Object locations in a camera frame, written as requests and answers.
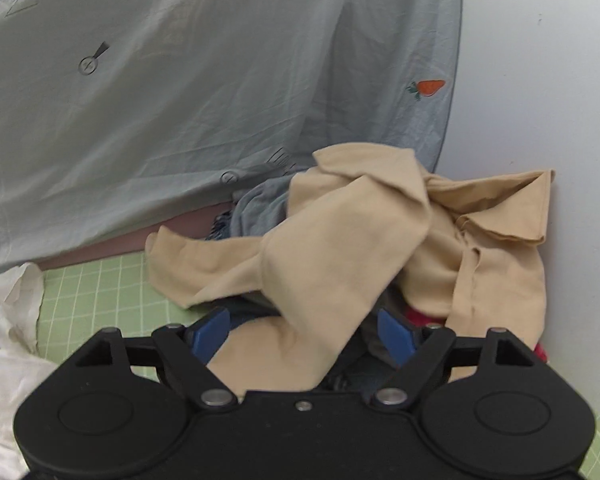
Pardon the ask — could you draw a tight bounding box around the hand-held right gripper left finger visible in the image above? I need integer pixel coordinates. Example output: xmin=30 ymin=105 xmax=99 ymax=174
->
xmin=72 ymin=308 xmax=240 ymax=411

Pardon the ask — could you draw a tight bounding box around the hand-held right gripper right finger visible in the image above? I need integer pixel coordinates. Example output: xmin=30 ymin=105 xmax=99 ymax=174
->
xmin=370 ymin=309 xmax=537 ymax=409

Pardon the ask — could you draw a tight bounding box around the beige garment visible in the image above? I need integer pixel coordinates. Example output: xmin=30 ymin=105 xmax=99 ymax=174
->
xmin=145 ymin=142 xmax=556 ymax=393

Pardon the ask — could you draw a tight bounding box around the white t-shirt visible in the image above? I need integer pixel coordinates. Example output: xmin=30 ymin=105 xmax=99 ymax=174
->
xmin=0 ymin=262 xmax=57 ymax=480

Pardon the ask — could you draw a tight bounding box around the red garment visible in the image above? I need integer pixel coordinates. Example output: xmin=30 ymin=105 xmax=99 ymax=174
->
xmin=404 ymin=304 xmax=551 ymax=364

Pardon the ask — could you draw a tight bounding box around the dark blue garment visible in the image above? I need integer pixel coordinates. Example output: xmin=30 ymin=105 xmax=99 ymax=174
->
xmin=215 ymin=300 xmax=406 ymax=395

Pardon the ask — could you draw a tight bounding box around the pink mattress pad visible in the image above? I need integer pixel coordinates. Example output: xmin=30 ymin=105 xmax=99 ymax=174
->
xmin=34 ymin=207 xmax=237 ymax=272

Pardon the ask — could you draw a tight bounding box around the grey garment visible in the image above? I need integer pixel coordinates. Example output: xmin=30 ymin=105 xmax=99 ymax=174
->
xmin=205 ymin=175 xmax=302 ymax=242

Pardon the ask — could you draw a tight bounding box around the grey carrot-print quilt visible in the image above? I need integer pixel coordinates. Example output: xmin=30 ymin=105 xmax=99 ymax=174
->
xmin=0 ymin=0 xmax=464 ymax=282

